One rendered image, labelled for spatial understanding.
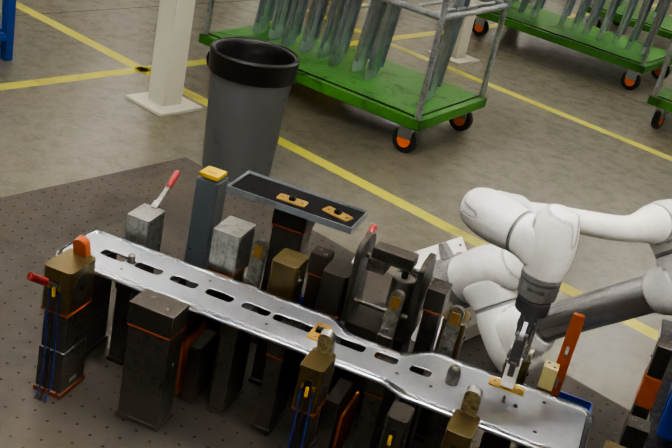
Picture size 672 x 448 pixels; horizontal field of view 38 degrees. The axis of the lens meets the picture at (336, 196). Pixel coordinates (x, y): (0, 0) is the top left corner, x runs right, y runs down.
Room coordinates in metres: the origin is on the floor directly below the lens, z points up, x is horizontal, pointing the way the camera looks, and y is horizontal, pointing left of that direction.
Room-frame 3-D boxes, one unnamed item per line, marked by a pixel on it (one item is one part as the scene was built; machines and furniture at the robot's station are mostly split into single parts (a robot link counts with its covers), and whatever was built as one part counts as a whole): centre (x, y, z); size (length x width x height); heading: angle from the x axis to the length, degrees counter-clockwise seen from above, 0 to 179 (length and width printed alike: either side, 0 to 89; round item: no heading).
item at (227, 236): (2.32, 0.24, 0.90); 0.13 x 0.08 x 0.41; 164
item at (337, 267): (2.28, -0.05, 0.89); 0.12 x 0.07 x 0.38; 164
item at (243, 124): (5.26, 0.60, 0.36); 0.50 x 0.50 x 0.73
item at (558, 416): (2.06, -0.01, 1.00); 1.38 x 0.22 x 0.02; 74
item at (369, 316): (2.23, -0.18, 0.94); 0.18 x 0.13 x 0.49; 74
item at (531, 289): (1.93, -0.47, 1.31); 0.09 x 0.09 x 0.06
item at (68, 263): (2.03, 0.59, 0.88); 0.14 x 0.09 x 0.36; 164
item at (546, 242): (1.94, -0.46, 1.42); 0.13 x 0.11 x 0.16; 48
